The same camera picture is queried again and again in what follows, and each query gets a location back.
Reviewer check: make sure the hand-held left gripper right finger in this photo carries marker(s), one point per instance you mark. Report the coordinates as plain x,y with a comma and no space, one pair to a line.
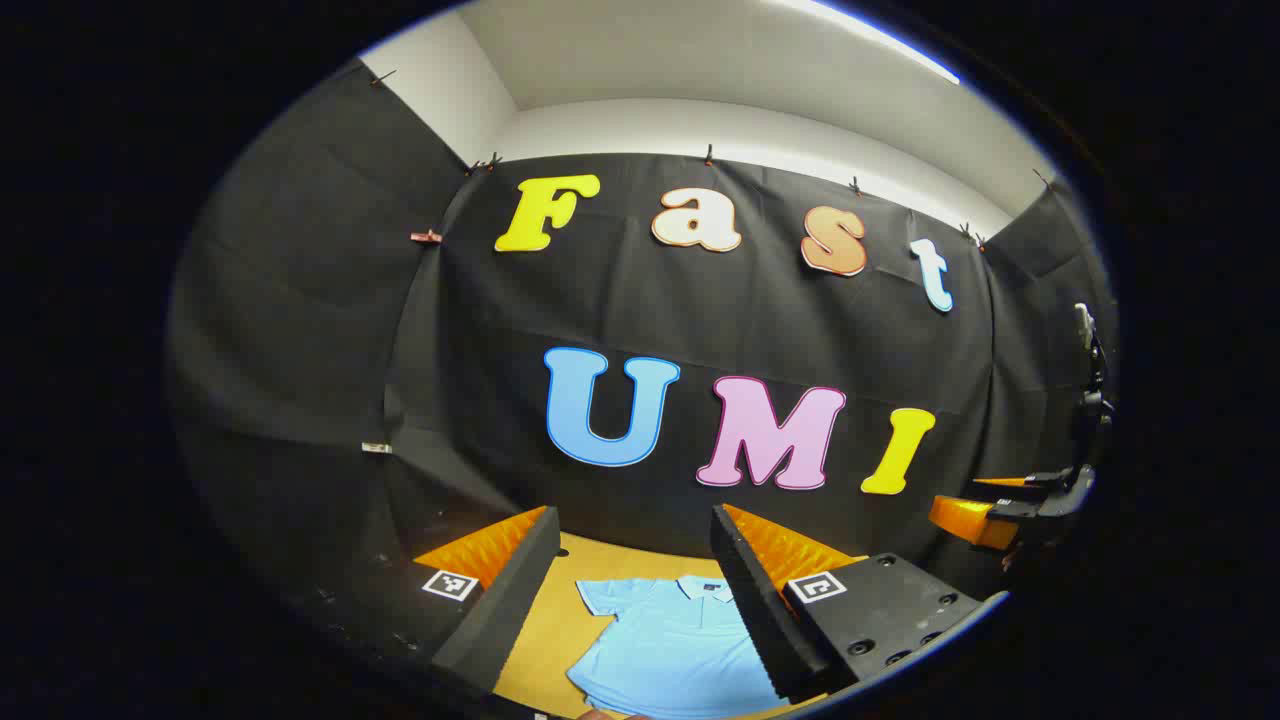
745,600

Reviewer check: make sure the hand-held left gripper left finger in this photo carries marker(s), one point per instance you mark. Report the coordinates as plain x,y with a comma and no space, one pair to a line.
520,590

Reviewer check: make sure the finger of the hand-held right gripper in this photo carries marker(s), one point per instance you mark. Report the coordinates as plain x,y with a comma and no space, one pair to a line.
1045,479
965,518

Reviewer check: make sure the light blue T-shirt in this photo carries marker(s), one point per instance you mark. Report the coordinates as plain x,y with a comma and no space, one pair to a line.
660,650

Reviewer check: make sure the black backdrop cloth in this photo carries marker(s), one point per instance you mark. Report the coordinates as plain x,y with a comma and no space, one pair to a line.
760,320

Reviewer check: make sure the small orange cloth clamp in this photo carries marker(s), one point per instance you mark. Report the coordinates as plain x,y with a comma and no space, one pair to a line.
425,237

